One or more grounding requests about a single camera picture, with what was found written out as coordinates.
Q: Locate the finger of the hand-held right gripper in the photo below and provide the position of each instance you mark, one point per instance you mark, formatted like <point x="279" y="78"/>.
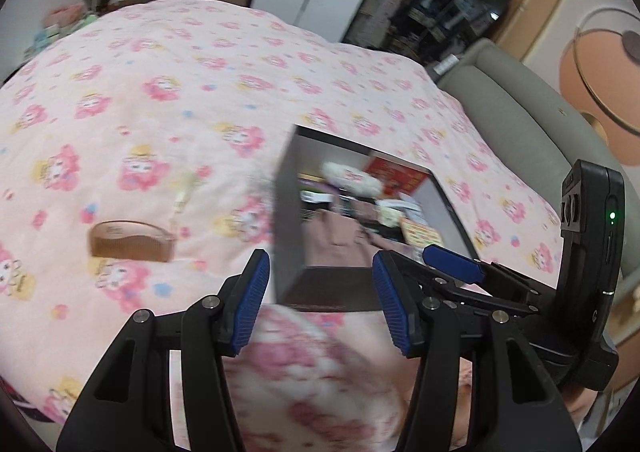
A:
<point x="475" y="296"/>
<point x="450" y="259"/>

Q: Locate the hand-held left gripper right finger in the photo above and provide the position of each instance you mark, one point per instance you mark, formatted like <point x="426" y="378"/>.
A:
<point x="395" y="302"/>

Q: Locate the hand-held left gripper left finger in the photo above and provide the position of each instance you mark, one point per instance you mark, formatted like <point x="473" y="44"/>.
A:
<point x="250" y="302"/>

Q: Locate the clear snack packet yellow label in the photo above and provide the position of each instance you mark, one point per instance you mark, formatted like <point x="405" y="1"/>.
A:
<point x="420" y="233"/>

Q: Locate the black cardboard box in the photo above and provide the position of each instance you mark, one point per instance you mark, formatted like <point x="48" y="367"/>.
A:
<point x="325" y="289"/>

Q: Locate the white packet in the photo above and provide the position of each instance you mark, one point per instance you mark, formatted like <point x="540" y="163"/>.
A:
<point x="395" y="212"/>

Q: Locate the pinkish brown cloth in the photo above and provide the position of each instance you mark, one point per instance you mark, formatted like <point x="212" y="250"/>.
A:
<point x="335" y="237"/>

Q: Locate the red packet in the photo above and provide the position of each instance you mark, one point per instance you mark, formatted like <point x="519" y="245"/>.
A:
<point x="400" y="176"/>

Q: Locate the brown wooden comb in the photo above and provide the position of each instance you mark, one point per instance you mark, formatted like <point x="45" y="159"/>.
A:
<point x="130" y="242"/>

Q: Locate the person's right forearm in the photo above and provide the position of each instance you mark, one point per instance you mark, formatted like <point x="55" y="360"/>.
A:
<point x="580" y="404"/>

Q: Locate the cream hair clip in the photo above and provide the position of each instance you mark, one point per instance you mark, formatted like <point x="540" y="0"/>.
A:
<point x="181" y="199"/>

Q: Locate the black display cabinet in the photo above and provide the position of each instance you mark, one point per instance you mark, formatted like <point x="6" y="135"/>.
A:
<point x="400" y="6"/>

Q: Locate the pink printed blanket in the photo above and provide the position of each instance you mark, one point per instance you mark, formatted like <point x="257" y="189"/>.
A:
<point x="150" y="56"/>

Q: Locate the pile of plush toys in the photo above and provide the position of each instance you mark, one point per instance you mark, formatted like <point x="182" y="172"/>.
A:
<point x="65" y="19"/>

